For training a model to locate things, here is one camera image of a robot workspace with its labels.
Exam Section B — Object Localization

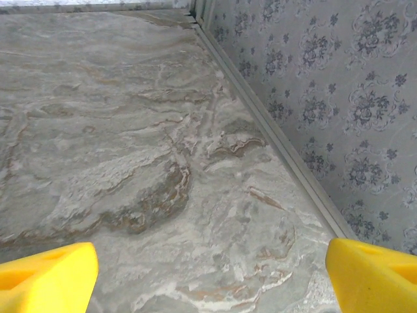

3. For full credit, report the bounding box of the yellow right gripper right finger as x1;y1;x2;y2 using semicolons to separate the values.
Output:
325;237;417;313

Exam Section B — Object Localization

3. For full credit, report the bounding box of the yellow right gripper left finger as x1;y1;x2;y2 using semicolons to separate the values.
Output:
0;241;100;313

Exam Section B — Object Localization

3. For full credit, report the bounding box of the aluminium right side rail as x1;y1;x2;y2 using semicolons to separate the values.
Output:
190;19;361;244

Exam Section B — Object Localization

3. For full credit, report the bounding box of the aluminium right frame post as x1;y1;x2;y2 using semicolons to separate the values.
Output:
187;0;216;29

